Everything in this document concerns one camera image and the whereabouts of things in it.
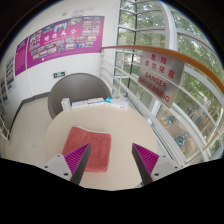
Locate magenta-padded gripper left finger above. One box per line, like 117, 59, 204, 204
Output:
43, 142, 92, 186

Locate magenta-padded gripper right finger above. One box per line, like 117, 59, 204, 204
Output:
131, 142, 183, 186

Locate pink towel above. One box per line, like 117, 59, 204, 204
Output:
61, 125, 113, 174

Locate small upright white box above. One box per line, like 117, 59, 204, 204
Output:
60, 97, 72, 113

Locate stair railing with wooden handrail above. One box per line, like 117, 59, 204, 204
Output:
0, 114, 11, 142

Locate flat white and blue box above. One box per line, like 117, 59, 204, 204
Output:
104, 96, 130, 111

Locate grey round-backed chair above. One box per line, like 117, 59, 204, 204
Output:
47, 72, 113, 119

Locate clear danger sign, red letters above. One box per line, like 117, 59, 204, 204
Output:
137, 50, 185, 109

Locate green exit sign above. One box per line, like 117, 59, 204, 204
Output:
53, 70, 67, 79

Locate narrow magenta text poster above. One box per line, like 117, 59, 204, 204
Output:
14, 37, 29, 77

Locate white railing with wooden handrail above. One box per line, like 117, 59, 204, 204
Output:
99, 44, 224, 168

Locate large magenta photo poster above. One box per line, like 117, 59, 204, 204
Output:
26, 15, 105, 70

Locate wall photo board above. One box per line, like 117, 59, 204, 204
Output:
4, 56, 17, 93
0, 76, 8, 105

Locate white-framed glass window wall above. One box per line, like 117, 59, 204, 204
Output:
116, 0, 224, 161

